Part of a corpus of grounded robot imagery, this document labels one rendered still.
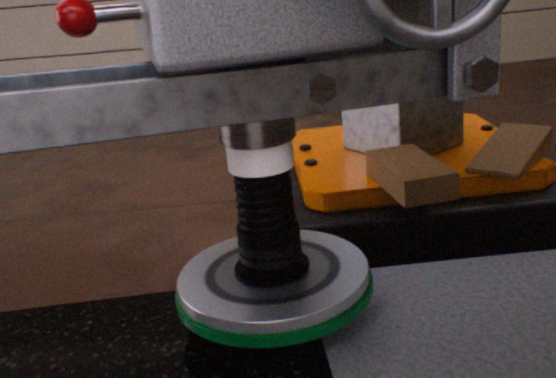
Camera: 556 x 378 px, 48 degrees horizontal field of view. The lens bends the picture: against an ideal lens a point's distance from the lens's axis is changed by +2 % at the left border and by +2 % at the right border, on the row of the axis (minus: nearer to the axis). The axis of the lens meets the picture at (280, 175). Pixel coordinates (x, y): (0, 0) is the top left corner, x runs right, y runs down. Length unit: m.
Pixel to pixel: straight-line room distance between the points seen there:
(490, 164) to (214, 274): 0.70
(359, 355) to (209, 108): 0.29
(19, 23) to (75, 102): 6.43
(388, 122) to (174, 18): 0.85
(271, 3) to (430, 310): 0.38
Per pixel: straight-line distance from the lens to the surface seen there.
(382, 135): 1.31
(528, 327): 0.70
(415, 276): 0.78
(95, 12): 0.52
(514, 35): 6.87
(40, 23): 6.89
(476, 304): 0.73
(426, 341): 0.67
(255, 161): 0.61
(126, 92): 0.55
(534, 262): 0.83
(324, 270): 0.68
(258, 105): 0.56
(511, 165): 1.24
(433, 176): 1.08
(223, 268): 0.71
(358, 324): 0.69
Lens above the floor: 1.19
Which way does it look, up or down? 19 degrees down
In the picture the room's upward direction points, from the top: 6 degrees counter-clockwise
